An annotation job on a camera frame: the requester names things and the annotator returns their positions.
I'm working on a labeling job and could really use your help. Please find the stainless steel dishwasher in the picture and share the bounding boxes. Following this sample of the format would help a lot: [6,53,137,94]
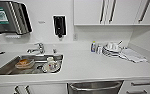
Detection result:
[67,80,125,94]

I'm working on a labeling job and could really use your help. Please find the white drawer stack beside dishwasher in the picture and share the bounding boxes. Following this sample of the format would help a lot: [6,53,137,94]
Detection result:
[118,77,150,94]

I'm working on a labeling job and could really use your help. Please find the dish soap bottle blue label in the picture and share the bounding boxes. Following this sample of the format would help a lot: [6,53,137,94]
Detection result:
[90,40,98,54]

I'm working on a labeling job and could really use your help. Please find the small chrome sink knob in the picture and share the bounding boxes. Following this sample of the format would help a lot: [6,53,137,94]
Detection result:
[52,48,58,55]

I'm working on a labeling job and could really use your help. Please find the white cup in sink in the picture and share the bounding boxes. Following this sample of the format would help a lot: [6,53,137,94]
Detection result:
[40,56,61,74]

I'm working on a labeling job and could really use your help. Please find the chrome sink faucet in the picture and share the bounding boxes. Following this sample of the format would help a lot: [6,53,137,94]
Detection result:
[26,42,46,56]

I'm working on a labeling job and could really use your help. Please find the stack of white plates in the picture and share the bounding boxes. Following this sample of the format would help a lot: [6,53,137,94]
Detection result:
[102,40,129,58]

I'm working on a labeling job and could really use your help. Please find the orange sponge in brown bowl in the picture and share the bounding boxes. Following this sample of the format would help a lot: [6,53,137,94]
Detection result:
[14,58,36,70]

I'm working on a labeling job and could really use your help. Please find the white two-door sink cabinet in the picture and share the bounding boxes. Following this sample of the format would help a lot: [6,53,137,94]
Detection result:
[0,82,69,94]

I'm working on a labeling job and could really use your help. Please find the steel kitchen sink basin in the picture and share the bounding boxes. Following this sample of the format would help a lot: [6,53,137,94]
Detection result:
[0,53,65,77]

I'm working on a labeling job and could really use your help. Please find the steel paper towel dispenser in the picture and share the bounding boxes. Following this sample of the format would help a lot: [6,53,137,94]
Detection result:
[0,0,34,36]

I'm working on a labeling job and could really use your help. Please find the white wall power outlet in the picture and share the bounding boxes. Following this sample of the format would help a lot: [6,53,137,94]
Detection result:
[73,32,79,41]

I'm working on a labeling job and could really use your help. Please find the black wall soap dispenser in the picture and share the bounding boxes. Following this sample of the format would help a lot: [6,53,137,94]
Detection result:
[52,15,68,40]

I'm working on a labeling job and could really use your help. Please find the white upper cabinet, long handles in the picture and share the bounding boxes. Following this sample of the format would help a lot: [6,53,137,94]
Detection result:
[73,0,150,27]

